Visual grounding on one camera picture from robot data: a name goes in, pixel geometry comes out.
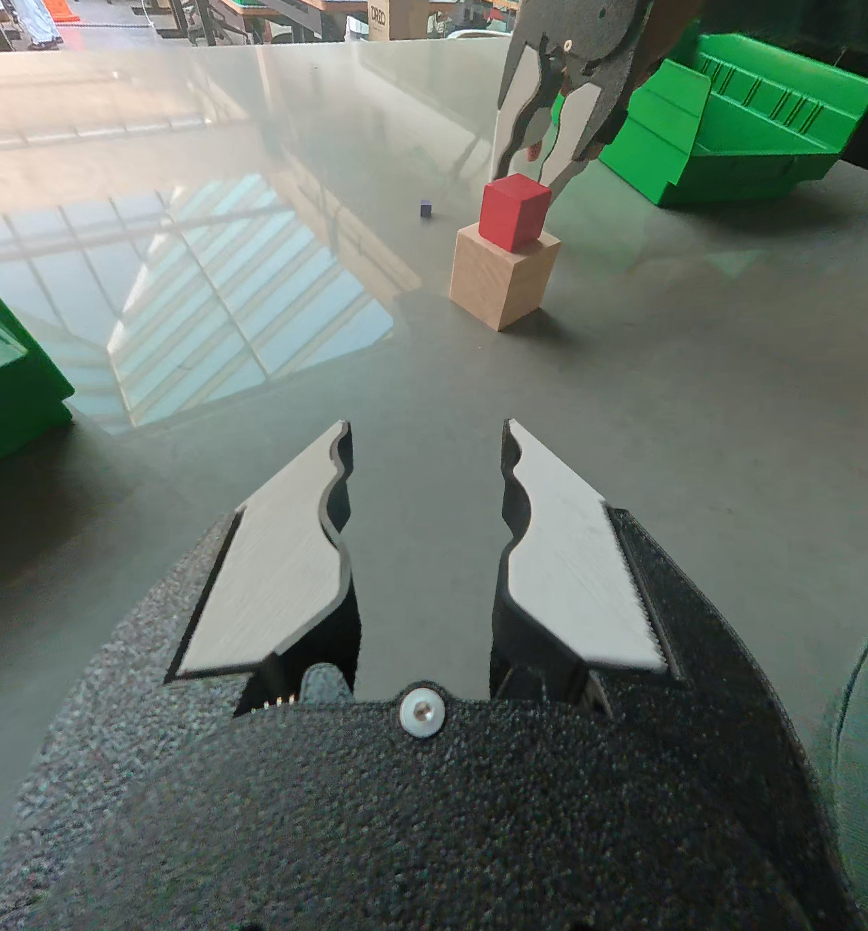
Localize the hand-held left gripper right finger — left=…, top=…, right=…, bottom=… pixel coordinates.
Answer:
left=488, top=418, right=671, bottom=701

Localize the large plain wooden cube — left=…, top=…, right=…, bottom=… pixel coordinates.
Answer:
left=449, top=224, right=562, bottom=332

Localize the green plastic bin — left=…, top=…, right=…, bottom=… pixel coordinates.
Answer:
left=600, top=32, right=868, bottom=208
left=0, top=262, right=75, bottom=475

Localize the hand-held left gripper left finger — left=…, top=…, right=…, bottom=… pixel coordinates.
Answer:
left=163, top=420, right=362, bottom=705

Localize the red wooden cube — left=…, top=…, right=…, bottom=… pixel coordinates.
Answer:
left=479, top=175, right=553, bottom=252

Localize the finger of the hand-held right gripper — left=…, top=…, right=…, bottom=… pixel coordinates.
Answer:
left=538, top=83, right=602, bottom=199
left=491, top=45, right=553, bottom=183

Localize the small cardboard box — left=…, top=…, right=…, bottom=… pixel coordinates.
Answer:
left=367, top=0, right=431, bottom=41

